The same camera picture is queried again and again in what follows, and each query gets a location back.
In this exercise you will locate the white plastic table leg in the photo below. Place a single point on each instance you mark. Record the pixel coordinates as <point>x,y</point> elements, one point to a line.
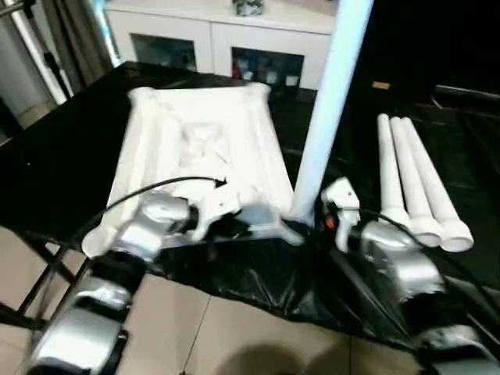
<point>433,179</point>
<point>412,179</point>
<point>332,97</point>
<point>388,168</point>

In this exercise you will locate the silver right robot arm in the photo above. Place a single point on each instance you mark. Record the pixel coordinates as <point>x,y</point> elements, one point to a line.
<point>402,265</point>

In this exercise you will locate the small tan label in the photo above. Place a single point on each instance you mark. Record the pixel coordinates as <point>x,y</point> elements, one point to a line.
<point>380,85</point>

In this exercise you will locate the black glossy mat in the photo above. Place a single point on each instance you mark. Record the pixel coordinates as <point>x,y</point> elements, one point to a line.
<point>461,156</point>

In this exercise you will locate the long black bar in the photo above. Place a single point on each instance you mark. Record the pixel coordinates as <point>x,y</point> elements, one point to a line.
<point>468,93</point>

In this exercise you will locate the white cabinet with glass doors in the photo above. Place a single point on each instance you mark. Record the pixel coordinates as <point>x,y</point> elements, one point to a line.
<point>211,35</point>

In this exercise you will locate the dark object on cabinet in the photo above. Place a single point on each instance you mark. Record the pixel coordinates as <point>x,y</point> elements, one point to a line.
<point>248,8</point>

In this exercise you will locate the grey curtain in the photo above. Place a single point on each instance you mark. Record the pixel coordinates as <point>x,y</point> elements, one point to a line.
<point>82,39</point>

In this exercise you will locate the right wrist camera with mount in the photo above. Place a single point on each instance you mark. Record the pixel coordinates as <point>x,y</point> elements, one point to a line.
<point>341,195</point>

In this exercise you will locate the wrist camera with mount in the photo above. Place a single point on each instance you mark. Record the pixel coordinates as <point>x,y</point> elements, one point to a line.
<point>341,195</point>
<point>218,203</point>

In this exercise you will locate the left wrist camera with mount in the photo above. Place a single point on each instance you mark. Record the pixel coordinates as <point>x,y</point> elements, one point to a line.
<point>218,203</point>

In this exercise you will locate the black folding table frame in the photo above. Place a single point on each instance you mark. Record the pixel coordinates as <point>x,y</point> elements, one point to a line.
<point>39,273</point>

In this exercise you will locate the black camera tripod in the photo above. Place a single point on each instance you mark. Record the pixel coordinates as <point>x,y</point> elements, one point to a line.
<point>54,70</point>

